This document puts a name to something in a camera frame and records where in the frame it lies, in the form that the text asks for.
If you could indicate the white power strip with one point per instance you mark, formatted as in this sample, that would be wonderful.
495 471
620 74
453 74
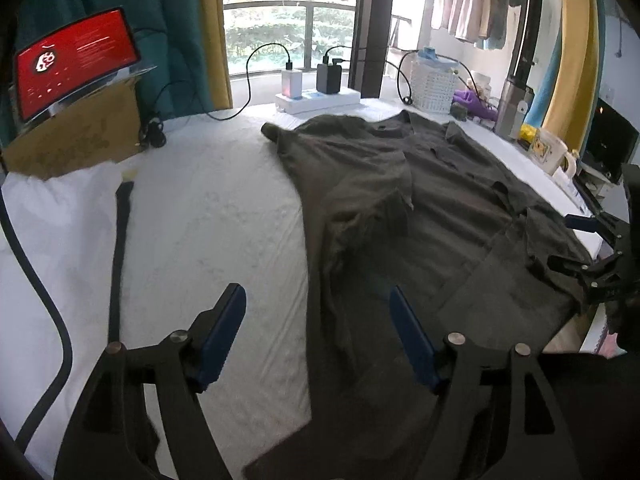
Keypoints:
320 101

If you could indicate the white charger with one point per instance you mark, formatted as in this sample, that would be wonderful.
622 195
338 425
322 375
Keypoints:
292 82

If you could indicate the brown cardboard box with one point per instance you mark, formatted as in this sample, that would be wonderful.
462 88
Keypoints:
85 135

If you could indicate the dark olive shirt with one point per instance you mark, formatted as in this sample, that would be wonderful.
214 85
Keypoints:
400 210

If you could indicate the black monitor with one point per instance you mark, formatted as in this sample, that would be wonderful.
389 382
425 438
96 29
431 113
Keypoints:
612 140

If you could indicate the black charger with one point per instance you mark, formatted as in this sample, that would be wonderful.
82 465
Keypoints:
329 79

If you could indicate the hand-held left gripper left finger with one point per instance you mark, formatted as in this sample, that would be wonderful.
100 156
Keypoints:
225 335

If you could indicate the balcony railing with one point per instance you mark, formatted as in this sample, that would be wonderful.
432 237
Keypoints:
280 7

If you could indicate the purple cloth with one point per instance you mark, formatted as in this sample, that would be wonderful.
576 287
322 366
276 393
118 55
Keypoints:
472 102

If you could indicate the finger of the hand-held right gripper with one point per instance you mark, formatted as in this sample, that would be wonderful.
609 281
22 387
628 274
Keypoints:
565 263
577 221

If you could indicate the yellow small item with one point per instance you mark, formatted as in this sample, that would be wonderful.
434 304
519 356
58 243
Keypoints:
528 133

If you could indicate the dark window frame post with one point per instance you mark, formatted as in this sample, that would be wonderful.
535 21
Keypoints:
367 25

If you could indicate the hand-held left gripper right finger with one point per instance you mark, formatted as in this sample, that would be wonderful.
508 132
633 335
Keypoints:
412 340

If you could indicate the white printed mug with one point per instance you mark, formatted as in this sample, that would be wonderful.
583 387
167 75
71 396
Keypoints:
547 152

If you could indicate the yellow and blue curtain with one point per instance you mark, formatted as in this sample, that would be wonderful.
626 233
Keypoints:
575 50

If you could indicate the red screen tablet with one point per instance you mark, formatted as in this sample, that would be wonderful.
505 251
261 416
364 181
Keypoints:
75 60

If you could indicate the teal curtain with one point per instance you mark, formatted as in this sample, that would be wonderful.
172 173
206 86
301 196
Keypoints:
165 10

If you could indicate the row of hanging clothes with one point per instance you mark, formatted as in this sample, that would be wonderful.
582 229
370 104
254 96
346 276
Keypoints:
465 5

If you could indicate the blue packet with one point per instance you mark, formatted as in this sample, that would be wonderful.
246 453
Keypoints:
434 56

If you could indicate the white perforated plastic basket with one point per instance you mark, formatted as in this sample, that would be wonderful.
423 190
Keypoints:
432 87

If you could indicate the small grey-green figurine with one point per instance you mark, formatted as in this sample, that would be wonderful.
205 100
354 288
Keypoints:
459 112

